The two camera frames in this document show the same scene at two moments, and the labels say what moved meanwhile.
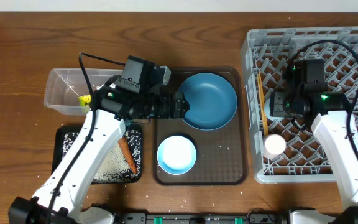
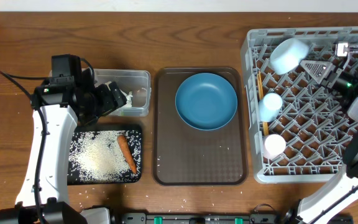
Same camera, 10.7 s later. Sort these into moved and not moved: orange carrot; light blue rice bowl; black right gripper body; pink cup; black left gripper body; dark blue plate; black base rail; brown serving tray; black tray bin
Moved: black right gripper body; light blue rice bowl; black left gripper body
Not moved: brown serving tray; dark blue plate; black base rail; pink cup; orange carrot; black tray bin
